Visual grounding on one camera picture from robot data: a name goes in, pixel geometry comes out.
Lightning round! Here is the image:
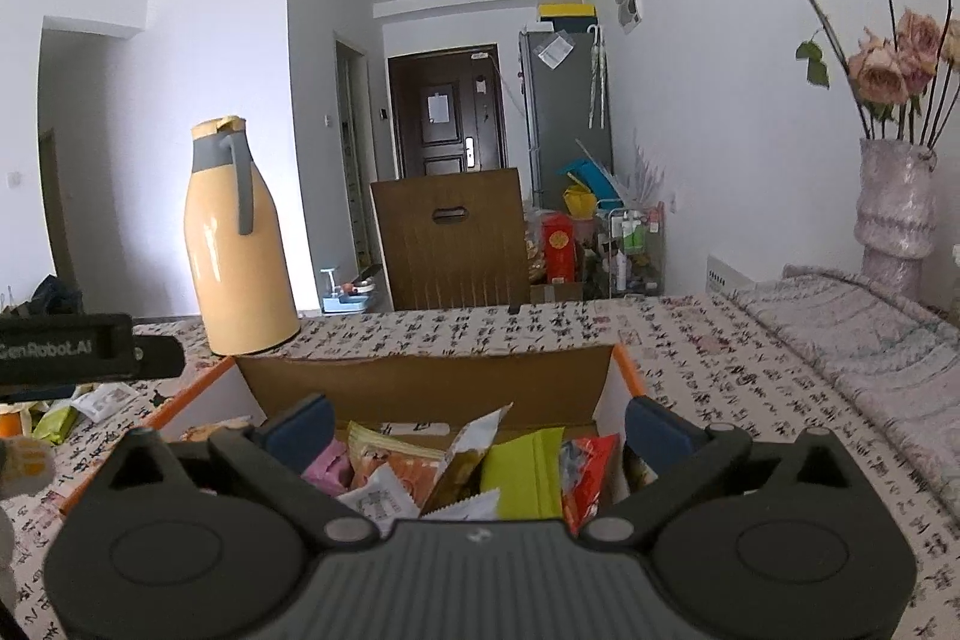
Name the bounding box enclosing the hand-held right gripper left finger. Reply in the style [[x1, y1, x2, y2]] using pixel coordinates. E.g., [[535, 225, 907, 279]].
[[90, 392, 377, 555]]

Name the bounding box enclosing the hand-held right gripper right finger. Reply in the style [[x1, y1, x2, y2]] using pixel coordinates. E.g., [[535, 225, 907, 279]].
[[583, 395, 872, 551]]

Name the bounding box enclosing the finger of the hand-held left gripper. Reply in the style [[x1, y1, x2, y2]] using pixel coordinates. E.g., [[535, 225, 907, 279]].
[[131, 334, 185, 382]]

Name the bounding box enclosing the pink snack packet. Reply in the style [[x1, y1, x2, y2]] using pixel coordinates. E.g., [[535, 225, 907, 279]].
[[302, 437, 355, 495]]

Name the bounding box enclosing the large orange snack packet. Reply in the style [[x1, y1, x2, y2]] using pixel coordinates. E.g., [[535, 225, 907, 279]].
[[345, 421, 447, 498]]

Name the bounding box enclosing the red cardboard box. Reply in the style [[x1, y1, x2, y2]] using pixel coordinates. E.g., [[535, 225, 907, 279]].
[[58, 344, 657, 536]]

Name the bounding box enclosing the lime green snack packet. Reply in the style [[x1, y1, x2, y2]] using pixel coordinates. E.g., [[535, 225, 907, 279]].
[[480, 428, 566, 522]]

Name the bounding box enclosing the white biscuit snack packet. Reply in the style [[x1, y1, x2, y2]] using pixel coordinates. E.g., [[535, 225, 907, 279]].
[[418, 404, 513, 517]]

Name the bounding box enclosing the plain white snack packet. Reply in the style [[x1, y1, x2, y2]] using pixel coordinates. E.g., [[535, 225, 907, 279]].
[[424, 488, 502, 522]]

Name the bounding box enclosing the dark cloth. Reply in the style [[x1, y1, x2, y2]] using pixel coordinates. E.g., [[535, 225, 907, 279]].
[[26, 275, 82, 313]]

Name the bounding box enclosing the small white snack packet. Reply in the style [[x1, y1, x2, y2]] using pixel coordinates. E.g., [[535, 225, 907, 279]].
[[73, 383, 142, 422]]

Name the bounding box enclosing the red snack packet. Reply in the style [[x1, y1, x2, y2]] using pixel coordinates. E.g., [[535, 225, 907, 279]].
[[559, 434, 623, 536]]

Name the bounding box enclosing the yellow thermos jug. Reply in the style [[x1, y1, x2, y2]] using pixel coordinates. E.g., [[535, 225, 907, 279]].
[[184, 115, 302, 357]]

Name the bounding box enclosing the small blue floor rack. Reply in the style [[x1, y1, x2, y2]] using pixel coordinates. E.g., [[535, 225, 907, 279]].
[[321, 265, 383, 315]]

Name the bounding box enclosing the brown wooden chair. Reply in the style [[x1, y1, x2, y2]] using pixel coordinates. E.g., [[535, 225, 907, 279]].
[[369, 167, 535, 313]]

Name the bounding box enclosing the red gift box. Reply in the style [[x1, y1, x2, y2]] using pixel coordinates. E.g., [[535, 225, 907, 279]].
[[540, 212, 578, 285]]

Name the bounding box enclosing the grey quilted blanket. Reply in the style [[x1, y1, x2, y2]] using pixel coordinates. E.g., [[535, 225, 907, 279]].
[[731, 263, 960, 453]]

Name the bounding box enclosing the white dried grass bunch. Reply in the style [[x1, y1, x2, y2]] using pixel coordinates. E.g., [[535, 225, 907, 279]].
[[621, 134, 672, 210]]

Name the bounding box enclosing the blue plastic object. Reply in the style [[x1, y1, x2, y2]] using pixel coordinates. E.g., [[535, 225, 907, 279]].
[[561, 158, 623, 191]]

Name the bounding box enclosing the pink textured vase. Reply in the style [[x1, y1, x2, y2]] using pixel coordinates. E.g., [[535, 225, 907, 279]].
[[855, 137, 940, 304]]

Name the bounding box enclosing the dark brown entrance door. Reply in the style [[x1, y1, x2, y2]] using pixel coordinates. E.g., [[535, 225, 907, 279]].
[[388, 44, 509, 178]]

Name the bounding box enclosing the grey refrigerator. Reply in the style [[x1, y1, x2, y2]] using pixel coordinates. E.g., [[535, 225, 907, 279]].
[[519, 26, 614, 214]]

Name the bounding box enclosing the white folded umbrella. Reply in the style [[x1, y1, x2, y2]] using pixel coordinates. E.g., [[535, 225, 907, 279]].
[[586, 25, 608, 131]]

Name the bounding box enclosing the clear document pouch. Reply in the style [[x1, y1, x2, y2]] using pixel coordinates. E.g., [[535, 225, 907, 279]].
[[534, 34, 575, 70]]

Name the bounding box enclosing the dried pink rose bouquet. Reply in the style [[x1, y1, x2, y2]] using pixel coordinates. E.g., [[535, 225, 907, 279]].
[[739, 0, 960, 150]]

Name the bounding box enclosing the yellow black box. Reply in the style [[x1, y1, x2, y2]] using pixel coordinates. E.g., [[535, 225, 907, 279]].
[[538, 1, 599, 30]]

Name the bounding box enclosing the white wall heater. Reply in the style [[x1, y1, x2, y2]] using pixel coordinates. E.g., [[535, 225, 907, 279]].
[[705, 254, 760, 295]]

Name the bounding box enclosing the wire storage rack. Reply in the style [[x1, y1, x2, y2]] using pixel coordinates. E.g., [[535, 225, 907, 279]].
[[592, 203, 668, 298]]

